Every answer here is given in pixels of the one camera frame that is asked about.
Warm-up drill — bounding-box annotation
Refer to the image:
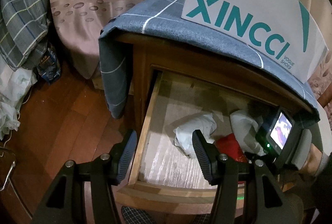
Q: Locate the white padded bra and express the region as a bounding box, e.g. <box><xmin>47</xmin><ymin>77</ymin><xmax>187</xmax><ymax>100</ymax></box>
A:
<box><xmin>229</xmin><ymin>110</ymin><xmax>266</xmax><ymax>156</ymax></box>

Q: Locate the red underwear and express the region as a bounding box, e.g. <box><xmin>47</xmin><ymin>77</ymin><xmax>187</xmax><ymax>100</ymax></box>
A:
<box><xmin>216</xmin><ymin>133</ymin><xmax>248</xmax><ymax>163</ymax></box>

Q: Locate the white small underwear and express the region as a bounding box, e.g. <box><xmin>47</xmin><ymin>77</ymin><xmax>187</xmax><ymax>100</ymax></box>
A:
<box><xmin>173</xmin><ymin>113</ymin><xmax>217</xmax><ymax>158</ymax></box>

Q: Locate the wooden drawer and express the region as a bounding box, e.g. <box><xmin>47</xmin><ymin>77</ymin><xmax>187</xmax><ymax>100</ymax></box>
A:
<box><xmin>115</xmin><ymin>71</ymin><xmax>258</xmax><ymax>214</ymax></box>

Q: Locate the person's right hand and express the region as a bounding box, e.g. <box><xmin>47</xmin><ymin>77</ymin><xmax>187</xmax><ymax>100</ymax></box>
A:
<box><xmin>299</xmin><ymin>144</ymin><xmax>323</xmax><ymax>176</ymax></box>

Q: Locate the wooden nightstand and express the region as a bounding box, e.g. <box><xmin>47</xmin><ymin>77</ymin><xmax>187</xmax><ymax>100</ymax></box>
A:
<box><xmin>117</xmin><ymin>33</ymin><xmax>316</xmax><ymax>188</ymax></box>

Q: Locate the metal clothes hanger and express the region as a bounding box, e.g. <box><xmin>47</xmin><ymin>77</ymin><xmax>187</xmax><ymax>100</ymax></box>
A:
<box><xmin>0</xmin><ymin>160</ymin><xmax>16</xmax><ymax>191</ymax></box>

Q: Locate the blue package on floor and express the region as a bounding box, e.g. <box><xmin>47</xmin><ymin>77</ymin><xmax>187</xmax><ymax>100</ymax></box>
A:
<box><xmin>37</xmin><ymin>45</ymin><xmax>61</xmax><ymax>84</ymax></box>

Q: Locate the white crumpled cloth on floor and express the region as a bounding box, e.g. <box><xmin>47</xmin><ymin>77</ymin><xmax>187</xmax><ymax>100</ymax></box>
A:
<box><xmin>0</xmin><ymin>56</ymin><xmax>37</xmax><ymax>140</ymax></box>

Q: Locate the blue grid cloth cover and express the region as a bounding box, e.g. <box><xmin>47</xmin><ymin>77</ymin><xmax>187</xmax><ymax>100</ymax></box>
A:
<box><xmin>99</xmin><ymin>0</ymin><xmax>320</xmax><ymax>122</ymax></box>

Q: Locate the white XINCCI shoe box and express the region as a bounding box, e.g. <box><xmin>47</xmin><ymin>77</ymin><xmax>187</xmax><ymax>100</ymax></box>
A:
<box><xmin>182</xmin><ymin>0</ymin><xmax>328</xmax><ymax>82</ymax></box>

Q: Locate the grey plaid pillow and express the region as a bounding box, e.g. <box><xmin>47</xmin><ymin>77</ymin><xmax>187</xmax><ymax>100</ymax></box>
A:
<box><xmin>1</xmin><ymin>0</ymin><xmax>50</xmax><ymax>70</ymax></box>

